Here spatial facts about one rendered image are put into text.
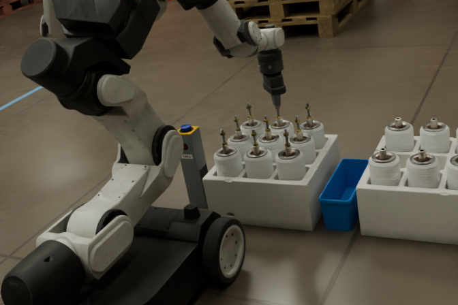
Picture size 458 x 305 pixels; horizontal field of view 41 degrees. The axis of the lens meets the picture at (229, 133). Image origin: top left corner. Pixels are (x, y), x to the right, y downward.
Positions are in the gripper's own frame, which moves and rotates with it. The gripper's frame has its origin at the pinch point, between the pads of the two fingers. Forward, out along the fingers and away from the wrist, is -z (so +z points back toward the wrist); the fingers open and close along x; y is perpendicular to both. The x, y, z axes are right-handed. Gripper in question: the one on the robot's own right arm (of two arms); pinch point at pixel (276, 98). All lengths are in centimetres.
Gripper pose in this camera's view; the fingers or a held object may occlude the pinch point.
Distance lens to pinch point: 230.1
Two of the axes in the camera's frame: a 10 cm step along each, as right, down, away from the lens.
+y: -9.4, 2.7, -2.1
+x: -3.0, -3.3, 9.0
